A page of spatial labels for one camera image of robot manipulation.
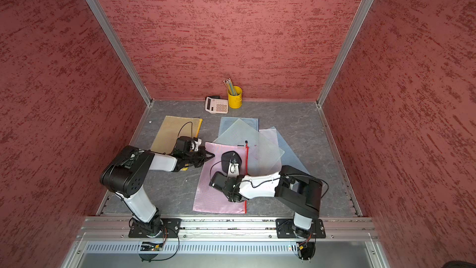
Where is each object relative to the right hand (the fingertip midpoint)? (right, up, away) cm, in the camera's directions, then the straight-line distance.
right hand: (231, 183), depth 88 cm
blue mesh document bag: (+30, +10, +9) cm, 33 cm away
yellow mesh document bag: (-36, +26, +20) cm, 49 cm away
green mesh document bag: (+4, +23, +18) cm, 29 cm away
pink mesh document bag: (-9, -5, -6) cm, 12 cm away
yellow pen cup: (+1, +43, +27) cm, 50 cm away
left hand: (-9, +11, +6) cm, 16 cm away
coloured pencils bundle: (-2, +50, +24) cm, 56 cm away
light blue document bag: (-4, +30, +22) cm, 37 cm away
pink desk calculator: (-12, +40, +29) cm, 51 cm away
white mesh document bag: (+17, +12, +8) cm, 22 cm away
